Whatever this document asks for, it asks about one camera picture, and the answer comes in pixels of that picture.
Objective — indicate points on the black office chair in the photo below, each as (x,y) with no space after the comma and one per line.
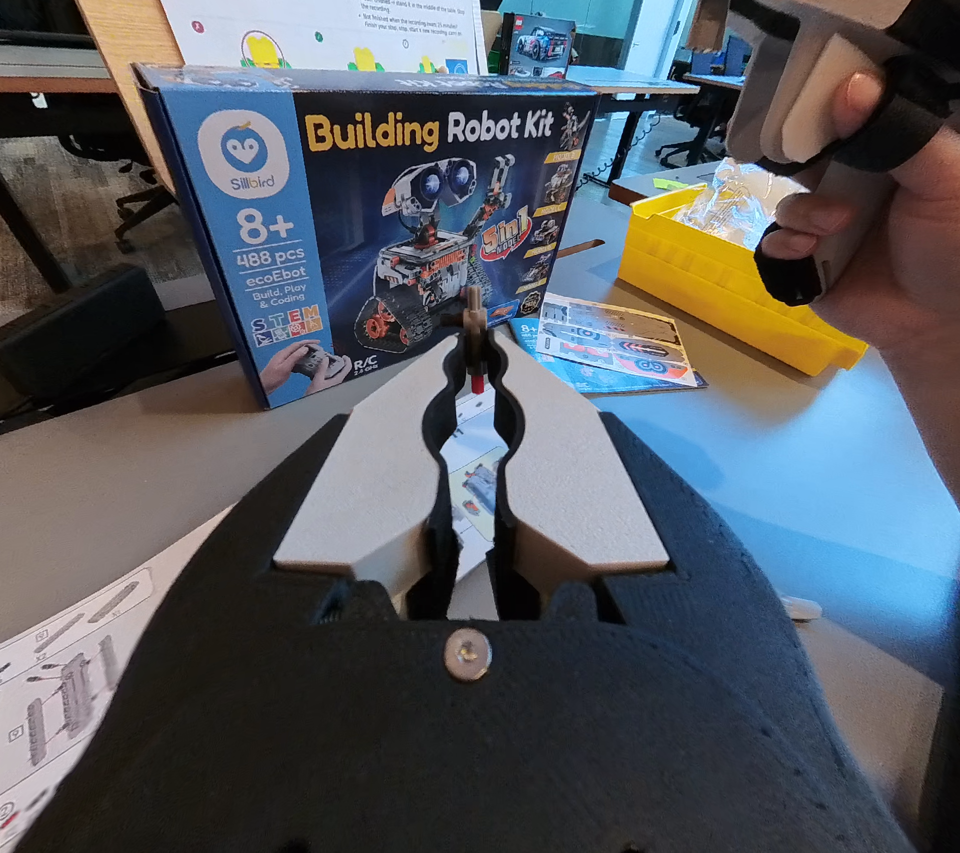
(694,125)
(142,208)

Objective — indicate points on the blue robot kit box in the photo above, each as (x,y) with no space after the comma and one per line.
(360,208)

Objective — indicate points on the car set box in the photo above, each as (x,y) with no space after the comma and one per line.
(540,43)

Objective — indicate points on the grey desk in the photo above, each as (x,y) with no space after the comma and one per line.
(750,463)

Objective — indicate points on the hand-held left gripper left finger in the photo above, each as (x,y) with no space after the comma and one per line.
(360,493)

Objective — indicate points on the brown wooden table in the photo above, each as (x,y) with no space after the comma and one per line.
(637,189)

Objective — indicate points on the yellow plastic bin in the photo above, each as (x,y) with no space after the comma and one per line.
(712,290)

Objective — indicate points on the clear plastic bag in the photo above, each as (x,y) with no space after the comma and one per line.
(720,208)

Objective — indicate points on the wooden board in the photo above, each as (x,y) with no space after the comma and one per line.
(97,5)

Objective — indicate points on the blue leaflet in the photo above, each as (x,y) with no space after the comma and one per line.
(570,377)

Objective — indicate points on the small white brick piece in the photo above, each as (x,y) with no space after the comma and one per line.
(799,607)

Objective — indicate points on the white background desk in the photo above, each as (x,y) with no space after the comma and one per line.
(637,86)

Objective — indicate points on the person's right hand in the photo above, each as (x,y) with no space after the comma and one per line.
(907,268)

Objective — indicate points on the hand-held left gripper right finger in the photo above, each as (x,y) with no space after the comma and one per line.
(585,493)

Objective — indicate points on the open instruction booklet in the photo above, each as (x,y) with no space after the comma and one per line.
(60,680)

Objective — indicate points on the small grey pin connector piece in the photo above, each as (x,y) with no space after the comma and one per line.
(472,324)

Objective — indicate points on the black electronic box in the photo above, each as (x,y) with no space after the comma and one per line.
(75,335)

